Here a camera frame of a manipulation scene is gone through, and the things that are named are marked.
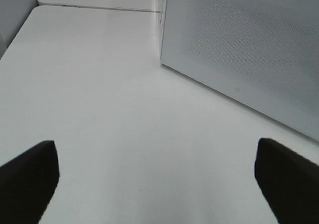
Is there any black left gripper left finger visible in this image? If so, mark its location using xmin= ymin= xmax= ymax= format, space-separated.
xmin=0 ymin=140 xmax=60 ymax=224

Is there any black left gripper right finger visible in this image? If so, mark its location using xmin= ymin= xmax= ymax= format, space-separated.
xmin=254 ymin=138 xmax=319 ymax=224

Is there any white microwave door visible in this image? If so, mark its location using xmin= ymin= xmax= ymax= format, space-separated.
xmin=160 ymin=0 xmax=319 ymax=140

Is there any white microwave oven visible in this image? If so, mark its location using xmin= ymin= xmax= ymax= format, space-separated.
xmin=157 ymin=0 xmax=167 ymax=58

